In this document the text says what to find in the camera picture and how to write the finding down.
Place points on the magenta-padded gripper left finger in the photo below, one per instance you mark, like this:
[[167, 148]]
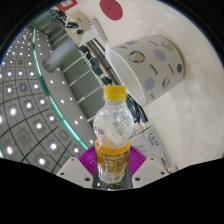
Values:
[[86, 160]]

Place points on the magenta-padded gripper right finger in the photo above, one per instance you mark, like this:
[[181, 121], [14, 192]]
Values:
[[137, 160]]

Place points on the yellow-capped clear drink bottle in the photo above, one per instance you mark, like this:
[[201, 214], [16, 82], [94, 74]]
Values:
[[112, 160]]

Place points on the ceiling lights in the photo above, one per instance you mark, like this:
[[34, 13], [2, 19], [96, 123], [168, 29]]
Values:
[[28, 105]]

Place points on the black office chairs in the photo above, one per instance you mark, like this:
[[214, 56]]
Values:
[[100, 71]]

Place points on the white dotted ceramic mug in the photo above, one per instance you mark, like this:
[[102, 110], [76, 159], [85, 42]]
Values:
[[156, 66]]

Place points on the white remote control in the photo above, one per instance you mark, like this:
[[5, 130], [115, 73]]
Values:
[[98, 30]]

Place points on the flat round red coaster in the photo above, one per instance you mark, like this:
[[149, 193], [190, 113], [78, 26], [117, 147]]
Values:
[[110, 8]]

